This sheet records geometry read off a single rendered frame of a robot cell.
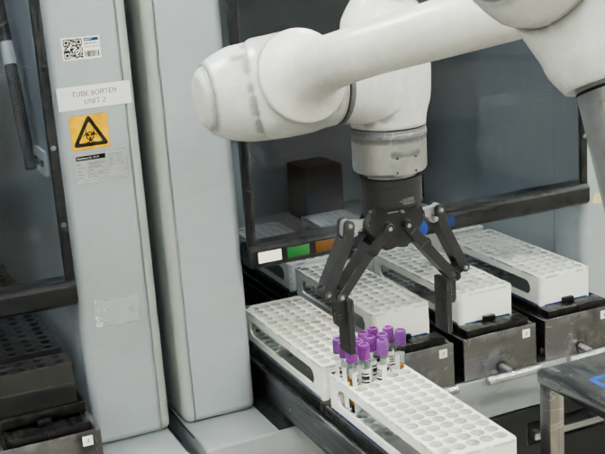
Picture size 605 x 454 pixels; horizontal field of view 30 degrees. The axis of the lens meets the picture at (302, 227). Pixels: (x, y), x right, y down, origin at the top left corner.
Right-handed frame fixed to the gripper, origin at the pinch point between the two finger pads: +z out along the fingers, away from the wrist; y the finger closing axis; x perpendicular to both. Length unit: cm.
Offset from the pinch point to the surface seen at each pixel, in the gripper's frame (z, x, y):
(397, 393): 8.5, 0.7, 0.1
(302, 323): 8.5, 30.4, 0.1
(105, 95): -29, 33, -25
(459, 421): 8.5, -10.5, 2.4
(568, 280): 10, 27, 46
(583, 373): 12.5, 0.7, 29.2
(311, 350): 8.3, 19.3, -3.3
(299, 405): 15.2, 17.5, -6.5
